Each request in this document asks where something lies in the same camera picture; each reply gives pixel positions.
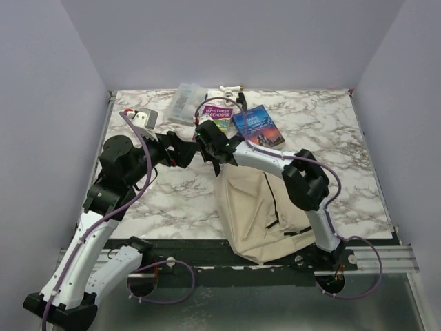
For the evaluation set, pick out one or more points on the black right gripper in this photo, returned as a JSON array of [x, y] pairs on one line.
[[206, 158]]

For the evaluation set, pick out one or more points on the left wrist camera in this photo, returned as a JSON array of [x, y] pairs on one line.
[[143, 118]]

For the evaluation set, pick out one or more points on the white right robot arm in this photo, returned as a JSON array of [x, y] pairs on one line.
[[307, 187]]

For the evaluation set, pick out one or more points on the clear plastic organizer box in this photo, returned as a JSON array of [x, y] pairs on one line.
[[184, 103]]

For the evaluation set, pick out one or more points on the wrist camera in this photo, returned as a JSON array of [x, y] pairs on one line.
[[203, 118], [143, 118]]

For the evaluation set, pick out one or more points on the purple treehouse book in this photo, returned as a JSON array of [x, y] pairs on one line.
[[221, 116]]

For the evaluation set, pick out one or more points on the Jane Eyre book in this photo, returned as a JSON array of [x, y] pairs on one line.
[[259, 129]]

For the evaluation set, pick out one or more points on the aluminium rail frame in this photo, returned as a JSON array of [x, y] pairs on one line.
[[394, 259]]

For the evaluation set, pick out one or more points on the white pipe fitting toy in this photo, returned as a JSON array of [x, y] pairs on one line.
[[226, 94]]

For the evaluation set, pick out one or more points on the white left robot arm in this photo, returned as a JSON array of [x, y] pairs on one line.
[[71, 298]]

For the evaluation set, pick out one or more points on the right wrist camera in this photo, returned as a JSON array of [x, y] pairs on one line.
[[203, 118]]

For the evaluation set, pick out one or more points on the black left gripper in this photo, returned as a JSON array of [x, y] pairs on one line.
[[186, 149]]

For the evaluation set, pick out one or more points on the beige canvas student backpack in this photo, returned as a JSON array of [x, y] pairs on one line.
[[258, 219]]

